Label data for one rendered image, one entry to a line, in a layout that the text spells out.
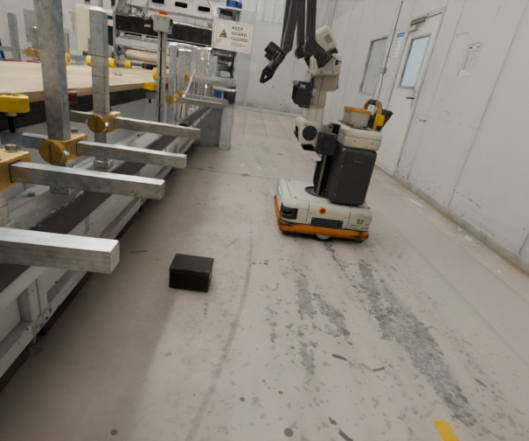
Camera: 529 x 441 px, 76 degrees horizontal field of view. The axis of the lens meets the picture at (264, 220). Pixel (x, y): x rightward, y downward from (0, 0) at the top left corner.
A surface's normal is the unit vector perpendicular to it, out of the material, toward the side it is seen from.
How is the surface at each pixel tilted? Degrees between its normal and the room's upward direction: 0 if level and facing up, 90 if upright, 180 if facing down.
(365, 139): 90
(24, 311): 90
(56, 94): 90
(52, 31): 90
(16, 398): 0
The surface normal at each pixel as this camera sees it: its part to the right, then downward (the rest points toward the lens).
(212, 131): 0.04, 0.39
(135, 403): 0.15, -0.91
